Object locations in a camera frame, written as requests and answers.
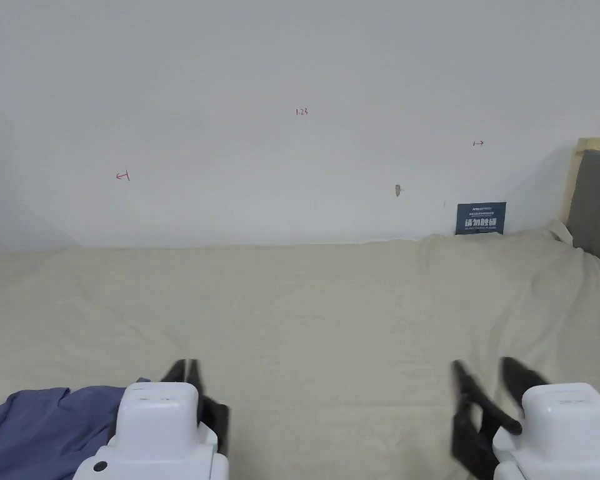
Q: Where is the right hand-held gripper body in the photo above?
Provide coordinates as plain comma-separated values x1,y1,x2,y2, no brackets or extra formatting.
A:
452,382,600,480

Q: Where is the dark blue sign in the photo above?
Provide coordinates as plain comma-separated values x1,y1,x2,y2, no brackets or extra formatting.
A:
455,201,508,236

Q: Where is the bed with beige sheet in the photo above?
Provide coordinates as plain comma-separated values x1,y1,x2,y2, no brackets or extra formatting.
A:
0,219,600,480

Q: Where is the grey padded headboard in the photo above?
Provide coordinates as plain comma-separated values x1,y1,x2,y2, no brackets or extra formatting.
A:
559,137,600,274

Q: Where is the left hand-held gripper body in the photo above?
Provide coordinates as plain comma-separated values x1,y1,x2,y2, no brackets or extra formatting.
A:
72,382,230,480

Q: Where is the blue shirt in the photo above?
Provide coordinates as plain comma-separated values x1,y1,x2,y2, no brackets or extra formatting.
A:
0,377,152,480

